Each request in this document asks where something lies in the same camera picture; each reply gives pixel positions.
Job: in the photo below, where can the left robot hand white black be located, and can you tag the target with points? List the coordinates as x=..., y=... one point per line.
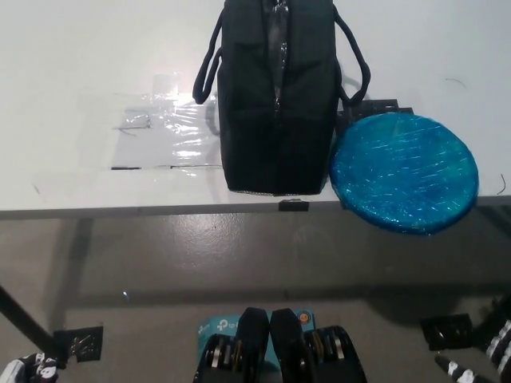
x=28, y=369

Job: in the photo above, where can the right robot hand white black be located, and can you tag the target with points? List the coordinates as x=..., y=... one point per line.
x=499, y=343

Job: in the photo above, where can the blue plastic-wrapped plate stack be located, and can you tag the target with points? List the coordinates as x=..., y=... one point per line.
x=399, y=175

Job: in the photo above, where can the black fabric tote bag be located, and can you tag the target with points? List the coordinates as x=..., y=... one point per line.
x=255, y=119

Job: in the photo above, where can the black floor tape square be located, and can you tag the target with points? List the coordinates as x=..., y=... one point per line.
x=80, y=343
x=447, y=331

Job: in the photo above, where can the black metal table leg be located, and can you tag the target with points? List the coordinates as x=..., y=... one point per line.
x=24, y=315

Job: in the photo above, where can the teal router box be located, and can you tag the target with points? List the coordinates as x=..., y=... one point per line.
x=215, y=327

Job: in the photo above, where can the small black tape strip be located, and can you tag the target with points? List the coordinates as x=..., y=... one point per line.
x=293, y=204

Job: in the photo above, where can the black tape patch on table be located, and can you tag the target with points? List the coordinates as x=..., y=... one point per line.
x=379, y=107

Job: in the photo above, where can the clear plastic sheet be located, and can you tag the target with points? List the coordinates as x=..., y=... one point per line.
x=159, y=131

